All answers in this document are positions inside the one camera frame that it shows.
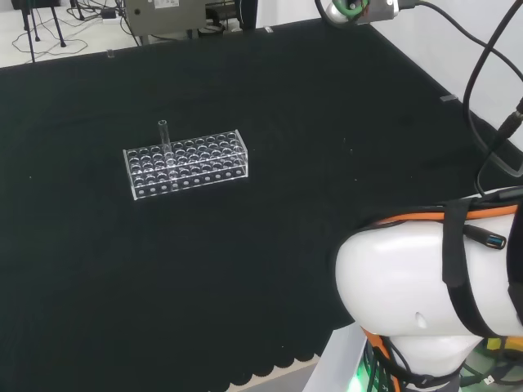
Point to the clear glass test tube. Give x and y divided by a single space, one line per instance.
164 136

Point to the clear plastic test tube rack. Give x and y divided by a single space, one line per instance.
184 181

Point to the black bench cloth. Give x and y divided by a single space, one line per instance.
245 265

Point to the pale board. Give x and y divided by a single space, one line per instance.
339 367

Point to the grey metal case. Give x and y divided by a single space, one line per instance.
163 16

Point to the small black power plug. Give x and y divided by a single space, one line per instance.
108 14

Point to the black tripod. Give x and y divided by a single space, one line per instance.
57 25

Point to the black post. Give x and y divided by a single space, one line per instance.
247 14

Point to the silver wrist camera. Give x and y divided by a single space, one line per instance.
380 10

